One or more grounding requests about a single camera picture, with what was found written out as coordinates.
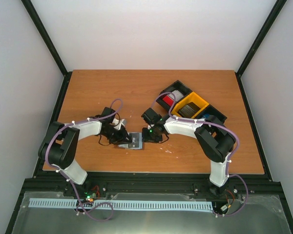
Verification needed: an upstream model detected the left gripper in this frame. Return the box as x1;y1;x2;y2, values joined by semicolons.
102;126;132;145

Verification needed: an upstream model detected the dark grey credit card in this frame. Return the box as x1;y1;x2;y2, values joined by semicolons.
128;132;143;150

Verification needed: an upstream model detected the brown leather card holder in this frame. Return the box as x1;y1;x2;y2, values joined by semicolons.
117;132;143;150

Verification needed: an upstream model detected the yellow bin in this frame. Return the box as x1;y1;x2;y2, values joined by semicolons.
171;92;209;118

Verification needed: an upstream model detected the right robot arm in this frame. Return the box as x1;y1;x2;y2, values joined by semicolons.
141;108;239;196

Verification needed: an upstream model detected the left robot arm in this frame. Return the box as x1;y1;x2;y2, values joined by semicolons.
38;107;132;196

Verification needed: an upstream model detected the red card stack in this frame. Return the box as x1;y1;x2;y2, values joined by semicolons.
162;95;176;107

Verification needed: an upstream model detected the dark grey card stack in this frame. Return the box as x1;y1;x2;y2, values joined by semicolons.
178;102;201;118

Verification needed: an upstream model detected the white card stack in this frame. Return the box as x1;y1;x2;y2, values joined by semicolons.
169;90;184;102

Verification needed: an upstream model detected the black bin left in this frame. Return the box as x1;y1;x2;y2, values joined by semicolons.
156;80;193;114

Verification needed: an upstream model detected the black bin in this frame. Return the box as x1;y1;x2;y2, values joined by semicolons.
195;105;227;123
156;80;193;114

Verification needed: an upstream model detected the black bin right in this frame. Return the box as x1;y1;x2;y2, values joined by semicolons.
195;105;227;123

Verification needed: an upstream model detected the small circuit board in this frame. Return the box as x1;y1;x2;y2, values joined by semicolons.
84;185;100;202

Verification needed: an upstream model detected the right base connector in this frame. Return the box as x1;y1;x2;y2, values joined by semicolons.
220;204;231;214

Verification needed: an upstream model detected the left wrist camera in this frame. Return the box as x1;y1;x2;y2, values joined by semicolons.
112;118;127;131

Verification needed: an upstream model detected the light blue cable duct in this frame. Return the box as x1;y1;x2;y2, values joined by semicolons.
28;198;213;213

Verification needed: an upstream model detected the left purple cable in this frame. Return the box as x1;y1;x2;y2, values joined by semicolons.
46;98;124;222

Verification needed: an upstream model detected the left black frame post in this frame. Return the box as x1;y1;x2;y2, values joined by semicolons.
21;0;69;76

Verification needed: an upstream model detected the black frame post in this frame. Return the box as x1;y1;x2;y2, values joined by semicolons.
235;0;288;76
21;0;69;76

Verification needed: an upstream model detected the right black frame post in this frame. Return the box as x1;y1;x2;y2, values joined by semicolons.
235;0;288;76

